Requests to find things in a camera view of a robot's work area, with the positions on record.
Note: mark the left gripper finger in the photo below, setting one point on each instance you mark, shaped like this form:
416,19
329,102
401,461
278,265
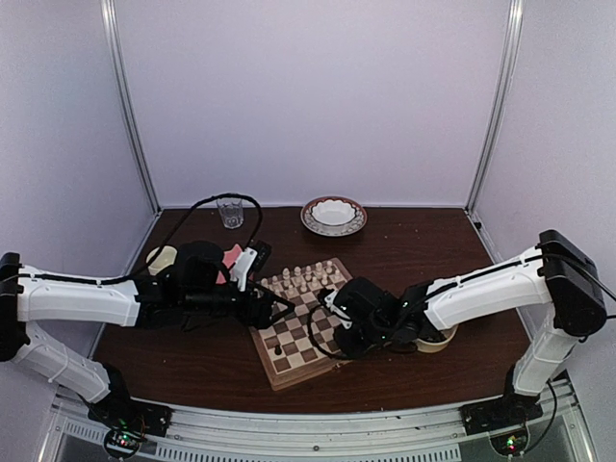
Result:
268,297
268,316

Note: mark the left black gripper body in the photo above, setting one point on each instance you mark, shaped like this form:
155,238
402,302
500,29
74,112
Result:
203,302

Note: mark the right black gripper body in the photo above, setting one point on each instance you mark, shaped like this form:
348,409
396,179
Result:
373,334

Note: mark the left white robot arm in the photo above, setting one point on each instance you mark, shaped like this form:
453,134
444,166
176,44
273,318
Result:
28,296

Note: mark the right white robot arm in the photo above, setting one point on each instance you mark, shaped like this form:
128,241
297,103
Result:
554,272

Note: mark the white chess piece tall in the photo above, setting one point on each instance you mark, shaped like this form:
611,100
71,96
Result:
287,282

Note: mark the wooden chess board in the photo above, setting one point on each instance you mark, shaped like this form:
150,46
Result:
306,336

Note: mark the pink cat-ear bowl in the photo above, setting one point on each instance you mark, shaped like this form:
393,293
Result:
229,257

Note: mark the cream ceramic mug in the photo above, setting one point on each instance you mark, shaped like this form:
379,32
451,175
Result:
160,258

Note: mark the cream cat-ear bowl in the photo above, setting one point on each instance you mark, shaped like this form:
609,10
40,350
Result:
425,346

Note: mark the clear drinking glass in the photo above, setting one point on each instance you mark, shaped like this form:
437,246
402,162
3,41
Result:
231,210

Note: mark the patterned ceramic plate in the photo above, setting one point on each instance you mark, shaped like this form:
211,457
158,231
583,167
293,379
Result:
344,230

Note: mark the white scalloped bowl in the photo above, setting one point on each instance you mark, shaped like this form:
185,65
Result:
333,212

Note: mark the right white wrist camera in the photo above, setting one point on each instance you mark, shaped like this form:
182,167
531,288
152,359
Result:
326,297

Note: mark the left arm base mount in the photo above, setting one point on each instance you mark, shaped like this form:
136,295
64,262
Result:
118,410

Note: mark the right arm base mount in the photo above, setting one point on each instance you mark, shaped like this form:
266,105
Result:
497,413

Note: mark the left aluminium frame post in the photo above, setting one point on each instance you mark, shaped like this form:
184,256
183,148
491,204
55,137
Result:
111,30

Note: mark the aluminium frame post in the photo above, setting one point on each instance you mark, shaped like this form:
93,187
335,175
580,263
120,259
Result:
509,57
111,30

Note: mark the right aluminium frame post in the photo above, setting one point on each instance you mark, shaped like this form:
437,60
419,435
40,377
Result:
509,57

